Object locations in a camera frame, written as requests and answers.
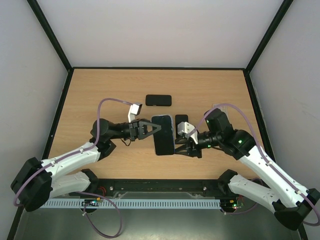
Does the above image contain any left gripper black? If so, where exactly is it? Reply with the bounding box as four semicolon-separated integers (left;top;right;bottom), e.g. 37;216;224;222
110;119;162;143

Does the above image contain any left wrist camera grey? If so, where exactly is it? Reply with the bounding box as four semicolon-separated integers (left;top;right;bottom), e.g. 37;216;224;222
127;103;143;123

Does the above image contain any white phone case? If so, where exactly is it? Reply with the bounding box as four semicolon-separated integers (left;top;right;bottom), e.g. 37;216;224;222
212;104;228;115

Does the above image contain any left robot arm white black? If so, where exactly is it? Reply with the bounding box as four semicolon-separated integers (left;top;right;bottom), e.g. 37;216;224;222
10;118;162;212

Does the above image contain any black mounting rail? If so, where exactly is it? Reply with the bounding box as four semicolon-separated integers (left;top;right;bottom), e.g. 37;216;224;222
97;178;239;199

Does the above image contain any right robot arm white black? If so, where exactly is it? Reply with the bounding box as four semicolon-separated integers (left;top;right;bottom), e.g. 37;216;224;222
176;106;320;231

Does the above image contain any black phone case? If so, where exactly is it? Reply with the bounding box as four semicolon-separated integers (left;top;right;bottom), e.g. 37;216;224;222
145;94;172;107

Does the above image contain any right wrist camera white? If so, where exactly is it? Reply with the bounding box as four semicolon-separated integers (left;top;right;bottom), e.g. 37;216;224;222
177;121;198;139

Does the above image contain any light blue slotted cable duct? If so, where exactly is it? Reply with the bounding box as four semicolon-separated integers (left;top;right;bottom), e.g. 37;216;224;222
42;198;221;210

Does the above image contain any black smartphone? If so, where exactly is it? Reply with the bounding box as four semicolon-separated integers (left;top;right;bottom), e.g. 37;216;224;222
174;114;189;138

